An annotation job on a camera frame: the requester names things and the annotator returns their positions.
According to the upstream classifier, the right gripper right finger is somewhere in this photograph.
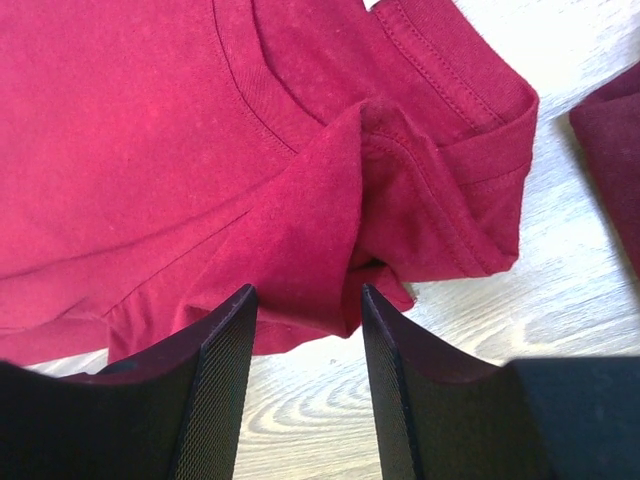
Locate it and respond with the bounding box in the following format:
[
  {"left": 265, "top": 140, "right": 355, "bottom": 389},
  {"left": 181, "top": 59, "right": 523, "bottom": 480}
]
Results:
[{"left": 362, "top": 285, "right": 639, "bottom": 479}]

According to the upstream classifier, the red t-shirt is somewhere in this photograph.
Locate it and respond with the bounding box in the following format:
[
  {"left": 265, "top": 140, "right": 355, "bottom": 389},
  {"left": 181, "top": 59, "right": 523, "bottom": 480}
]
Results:
[{"left": 1, "top": 1, "right": 538, "bottom": 365}]

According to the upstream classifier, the folded dark maroon t-shirt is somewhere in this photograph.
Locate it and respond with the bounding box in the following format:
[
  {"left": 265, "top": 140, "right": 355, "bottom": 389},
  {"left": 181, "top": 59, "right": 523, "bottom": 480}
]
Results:
[{"left": 569, "top": 65, "right": 639, "bottom": 272}]

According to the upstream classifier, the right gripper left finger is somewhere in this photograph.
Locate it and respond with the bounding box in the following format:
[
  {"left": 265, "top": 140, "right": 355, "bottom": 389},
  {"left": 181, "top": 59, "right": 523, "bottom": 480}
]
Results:
[{"left": 1, "top": 285, "right": 258, "bottom": 479}]

